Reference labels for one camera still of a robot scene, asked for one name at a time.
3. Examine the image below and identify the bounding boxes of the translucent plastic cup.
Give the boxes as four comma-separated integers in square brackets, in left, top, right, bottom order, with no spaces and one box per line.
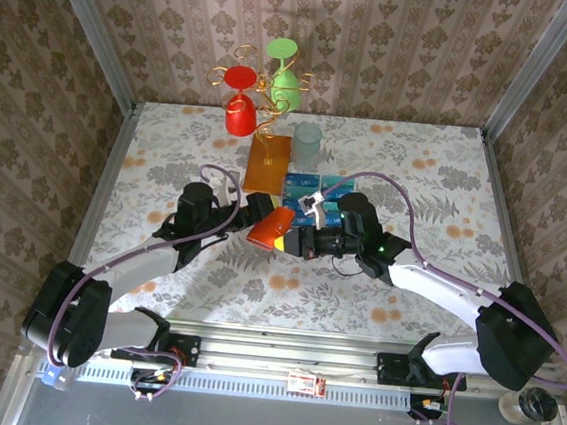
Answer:
[289,120,325,172]

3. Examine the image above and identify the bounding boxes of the slotted grey cable duct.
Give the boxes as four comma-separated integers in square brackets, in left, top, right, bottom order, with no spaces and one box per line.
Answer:
[35,354,448,416]

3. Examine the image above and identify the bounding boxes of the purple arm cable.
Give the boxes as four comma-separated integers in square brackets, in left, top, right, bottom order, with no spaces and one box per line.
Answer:
[42,149,247,412]
[300,167,567,425]

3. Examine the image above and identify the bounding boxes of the clear jar black lid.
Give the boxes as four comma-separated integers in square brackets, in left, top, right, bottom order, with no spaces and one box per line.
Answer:
[495,382,563,425]

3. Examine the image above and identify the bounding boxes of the aluminium table side rail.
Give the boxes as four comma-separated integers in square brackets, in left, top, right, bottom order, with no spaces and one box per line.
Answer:
[465,130,539,300]
[64,96,142,272]

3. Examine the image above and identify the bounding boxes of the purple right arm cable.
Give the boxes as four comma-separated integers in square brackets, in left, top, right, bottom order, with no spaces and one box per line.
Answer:
[300,167,567,425]

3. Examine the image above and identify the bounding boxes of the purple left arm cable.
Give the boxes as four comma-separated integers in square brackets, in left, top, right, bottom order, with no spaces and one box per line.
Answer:
[42,149,247,412]

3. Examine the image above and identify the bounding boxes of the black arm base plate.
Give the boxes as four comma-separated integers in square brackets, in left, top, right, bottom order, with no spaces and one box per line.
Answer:
[373,350,471,394]
[110,325,203,369]

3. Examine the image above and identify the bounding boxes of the red plastic wine glass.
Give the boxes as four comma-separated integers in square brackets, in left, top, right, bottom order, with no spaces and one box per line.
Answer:
[217,63,264,139]

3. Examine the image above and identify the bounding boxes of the small red matchbox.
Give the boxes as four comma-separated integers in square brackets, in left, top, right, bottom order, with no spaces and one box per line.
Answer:
[285,370,328,398]

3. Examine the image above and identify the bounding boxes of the blue plug connector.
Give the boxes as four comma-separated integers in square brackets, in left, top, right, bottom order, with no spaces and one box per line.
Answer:
[36,363,80,395]

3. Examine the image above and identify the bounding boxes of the black connector with wires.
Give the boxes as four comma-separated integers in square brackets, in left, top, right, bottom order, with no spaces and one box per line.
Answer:
[126,364,175,408]
[405,391,449,425]

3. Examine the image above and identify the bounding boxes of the aluminium mounting beam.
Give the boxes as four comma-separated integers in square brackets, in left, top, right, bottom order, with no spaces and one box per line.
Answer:
[18,303,562,405]

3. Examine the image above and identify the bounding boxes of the green plastic wine glass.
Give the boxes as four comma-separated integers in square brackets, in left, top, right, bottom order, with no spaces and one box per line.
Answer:
[259,36,308,117]

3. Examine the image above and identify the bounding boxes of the gold wire rack wooden base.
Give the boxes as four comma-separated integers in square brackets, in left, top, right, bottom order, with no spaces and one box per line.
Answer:
[198,40,321,200]

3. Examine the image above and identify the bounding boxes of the aluminium frame post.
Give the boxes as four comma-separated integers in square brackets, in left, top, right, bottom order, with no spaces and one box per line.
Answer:
[28,0,148,112]
[479,0,567,150]

